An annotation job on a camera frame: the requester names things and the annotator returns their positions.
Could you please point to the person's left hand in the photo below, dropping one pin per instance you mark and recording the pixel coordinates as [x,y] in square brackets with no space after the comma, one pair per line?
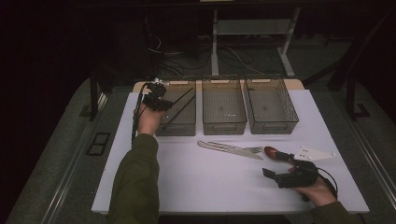
[149,121]

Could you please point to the black chopstick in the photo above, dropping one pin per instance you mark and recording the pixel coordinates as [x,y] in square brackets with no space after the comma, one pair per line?
[185,107]
[182,98]

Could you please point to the black metal stand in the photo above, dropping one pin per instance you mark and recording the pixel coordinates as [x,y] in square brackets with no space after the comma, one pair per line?
[93,93]
[351,99]

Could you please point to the steel table knife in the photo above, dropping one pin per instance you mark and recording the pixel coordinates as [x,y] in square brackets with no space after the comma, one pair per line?
[239,152]

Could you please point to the white metal desk frame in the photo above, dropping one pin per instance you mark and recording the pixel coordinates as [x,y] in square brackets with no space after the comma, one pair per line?
[255,26]

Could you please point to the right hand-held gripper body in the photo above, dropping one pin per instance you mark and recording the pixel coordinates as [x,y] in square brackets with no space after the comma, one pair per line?
[300,175]

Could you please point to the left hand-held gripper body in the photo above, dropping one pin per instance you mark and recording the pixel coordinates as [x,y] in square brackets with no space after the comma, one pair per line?
[157,101]

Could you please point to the smoked transparent plastic bin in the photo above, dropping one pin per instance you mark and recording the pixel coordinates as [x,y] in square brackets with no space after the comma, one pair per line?
[183,124]
[224,105]
[271,105]

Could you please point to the metal floor rail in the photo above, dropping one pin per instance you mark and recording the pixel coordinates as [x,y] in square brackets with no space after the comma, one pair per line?
[373,161]
[62,186]

